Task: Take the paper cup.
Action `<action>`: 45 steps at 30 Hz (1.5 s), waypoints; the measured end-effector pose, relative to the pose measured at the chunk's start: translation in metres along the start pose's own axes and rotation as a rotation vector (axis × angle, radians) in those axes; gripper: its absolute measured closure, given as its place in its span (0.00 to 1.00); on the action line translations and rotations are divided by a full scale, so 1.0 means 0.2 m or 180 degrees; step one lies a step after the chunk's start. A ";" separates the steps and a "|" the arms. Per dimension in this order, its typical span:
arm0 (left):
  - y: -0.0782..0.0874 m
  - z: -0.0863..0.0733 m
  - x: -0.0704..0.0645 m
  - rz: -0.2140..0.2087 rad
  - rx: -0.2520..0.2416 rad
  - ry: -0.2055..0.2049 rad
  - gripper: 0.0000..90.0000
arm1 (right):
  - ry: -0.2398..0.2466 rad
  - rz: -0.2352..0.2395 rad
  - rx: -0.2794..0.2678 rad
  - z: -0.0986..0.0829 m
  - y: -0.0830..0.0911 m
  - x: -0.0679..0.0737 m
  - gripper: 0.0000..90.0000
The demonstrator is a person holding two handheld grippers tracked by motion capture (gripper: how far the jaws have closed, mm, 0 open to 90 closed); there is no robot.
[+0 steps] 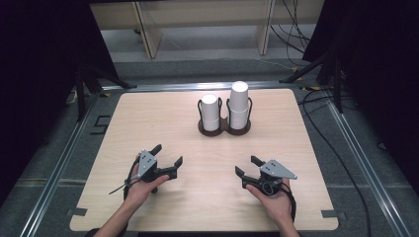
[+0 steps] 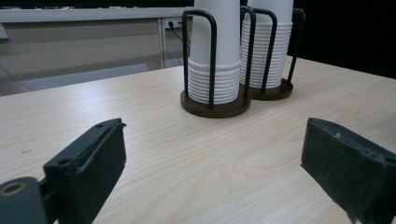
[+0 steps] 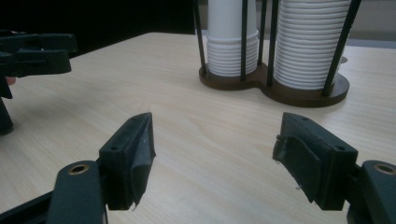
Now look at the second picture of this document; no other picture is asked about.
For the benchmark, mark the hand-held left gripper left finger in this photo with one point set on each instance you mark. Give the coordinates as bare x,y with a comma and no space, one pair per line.
90,174

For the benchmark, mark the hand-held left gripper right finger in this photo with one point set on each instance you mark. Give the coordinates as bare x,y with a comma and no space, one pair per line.
348,168

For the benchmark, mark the stack of white paper cups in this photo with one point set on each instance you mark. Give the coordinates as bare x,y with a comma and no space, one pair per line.
227,46
285,46

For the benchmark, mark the grey desk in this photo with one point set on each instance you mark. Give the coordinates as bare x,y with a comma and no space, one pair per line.
77,49

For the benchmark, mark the white wall socket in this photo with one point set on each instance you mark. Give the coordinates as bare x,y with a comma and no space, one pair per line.
174,22

